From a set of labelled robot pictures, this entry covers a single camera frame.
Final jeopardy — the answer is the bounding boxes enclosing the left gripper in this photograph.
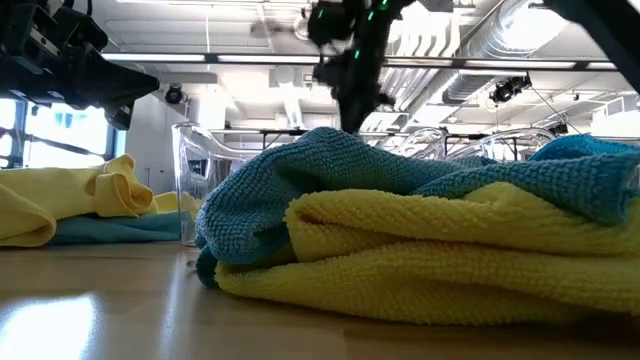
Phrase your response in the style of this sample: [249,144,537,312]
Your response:
[0,0,161,131]

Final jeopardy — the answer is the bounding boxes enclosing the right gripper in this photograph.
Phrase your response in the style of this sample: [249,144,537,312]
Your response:
[312,47,399,135]

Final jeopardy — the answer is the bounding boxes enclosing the light blue microfiber towel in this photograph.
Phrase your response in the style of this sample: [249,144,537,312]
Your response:
[48,209,195,247]
[193,126,640,290]

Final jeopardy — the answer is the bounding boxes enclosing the yellow microfiber towel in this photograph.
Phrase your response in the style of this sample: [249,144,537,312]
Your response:
[0,153,157,249]
[214,180,640,327]
[152,190,204,217]

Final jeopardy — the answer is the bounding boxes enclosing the large window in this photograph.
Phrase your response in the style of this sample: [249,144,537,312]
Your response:
[0,97,127,170]

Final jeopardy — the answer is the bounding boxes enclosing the clear plastic basket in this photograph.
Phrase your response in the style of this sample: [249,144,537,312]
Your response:
[171,121,446,248]
[443,127,559,162]

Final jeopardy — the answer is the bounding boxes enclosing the black overhead light bar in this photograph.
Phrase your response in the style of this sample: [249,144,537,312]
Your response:
[99,52,624,71]

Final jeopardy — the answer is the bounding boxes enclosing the black hanging ceiling camera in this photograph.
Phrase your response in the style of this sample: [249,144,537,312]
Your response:
[489,73,534,105]

